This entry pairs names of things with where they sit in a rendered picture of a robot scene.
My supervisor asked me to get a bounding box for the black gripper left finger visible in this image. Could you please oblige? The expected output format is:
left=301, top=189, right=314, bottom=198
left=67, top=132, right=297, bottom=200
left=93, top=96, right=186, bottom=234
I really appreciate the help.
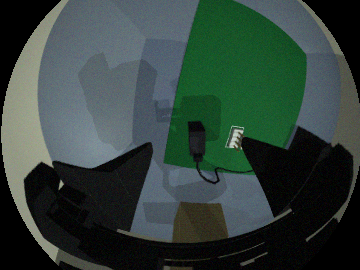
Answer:
left=52, top=142, right=153, bottom=232

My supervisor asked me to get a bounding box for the green circuit board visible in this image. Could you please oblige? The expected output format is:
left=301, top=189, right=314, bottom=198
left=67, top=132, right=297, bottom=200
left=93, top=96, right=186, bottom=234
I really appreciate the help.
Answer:
left=164, top=0, right=307, bottom=175

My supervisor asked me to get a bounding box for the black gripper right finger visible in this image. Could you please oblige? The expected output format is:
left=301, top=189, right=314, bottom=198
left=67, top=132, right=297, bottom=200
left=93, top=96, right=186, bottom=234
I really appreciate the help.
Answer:
left=241, top=136, right=331, bottom=218

